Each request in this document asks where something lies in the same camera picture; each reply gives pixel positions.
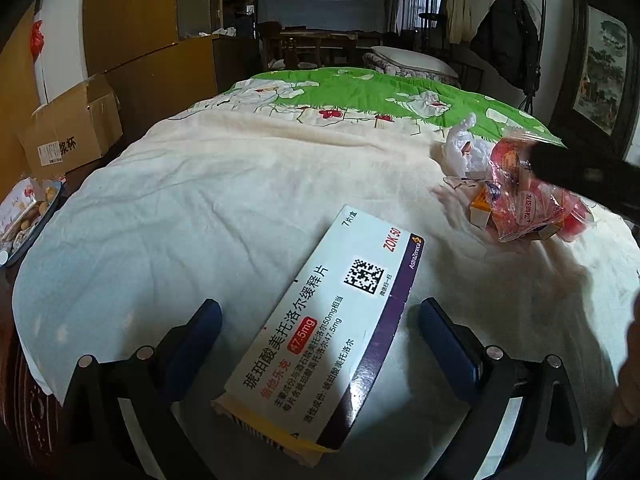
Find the wooden wardrobe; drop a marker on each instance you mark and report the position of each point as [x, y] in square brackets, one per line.
[160, 56]

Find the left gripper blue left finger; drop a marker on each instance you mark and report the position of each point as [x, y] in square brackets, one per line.
[187, 348]

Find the white plastic bag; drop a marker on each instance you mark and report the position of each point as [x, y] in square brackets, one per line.
[465, 154]

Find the clear red plastic bag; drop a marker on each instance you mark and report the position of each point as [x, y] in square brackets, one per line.
[523, 205]

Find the white purple medicine box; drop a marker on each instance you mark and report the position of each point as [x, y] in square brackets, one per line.
[304, 379]

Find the framed landscape painting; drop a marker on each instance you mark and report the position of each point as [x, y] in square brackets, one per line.
[598, 102]

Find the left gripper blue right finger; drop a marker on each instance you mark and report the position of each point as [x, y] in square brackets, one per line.
[457, 351]

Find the red hanging ornament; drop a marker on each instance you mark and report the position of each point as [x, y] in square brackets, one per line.
[36, 39]

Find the white pillow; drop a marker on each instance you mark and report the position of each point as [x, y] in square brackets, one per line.
[414, 60]

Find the brown cardboard box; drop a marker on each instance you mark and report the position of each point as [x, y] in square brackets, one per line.
[76, 128]

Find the blue plate with snacks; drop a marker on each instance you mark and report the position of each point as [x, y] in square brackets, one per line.
[24, 213]

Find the black coat on rack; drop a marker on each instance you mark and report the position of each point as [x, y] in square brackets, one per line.
[507, 39]

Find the folded floral blanket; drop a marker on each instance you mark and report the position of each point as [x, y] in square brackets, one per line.
[375, 62]

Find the orange long box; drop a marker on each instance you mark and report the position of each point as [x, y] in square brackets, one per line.
[485, 202]

